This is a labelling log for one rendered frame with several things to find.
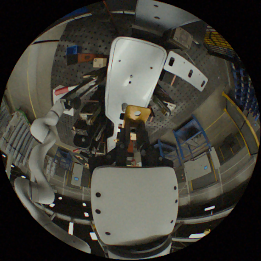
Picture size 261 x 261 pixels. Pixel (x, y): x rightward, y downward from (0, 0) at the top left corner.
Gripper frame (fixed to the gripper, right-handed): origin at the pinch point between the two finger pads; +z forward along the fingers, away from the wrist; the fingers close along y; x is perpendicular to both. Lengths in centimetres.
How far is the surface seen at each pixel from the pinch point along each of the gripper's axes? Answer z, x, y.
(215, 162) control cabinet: -17, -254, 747
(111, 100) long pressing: 27.5, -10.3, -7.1
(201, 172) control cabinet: -44, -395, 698
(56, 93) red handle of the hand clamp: 12.9, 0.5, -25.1
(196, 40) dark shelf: 24.7, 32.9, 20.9
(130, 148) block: 37, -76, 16
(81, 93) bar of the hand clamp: 13.5, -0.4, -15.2
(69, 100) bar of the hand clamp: 7.1, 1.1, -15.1
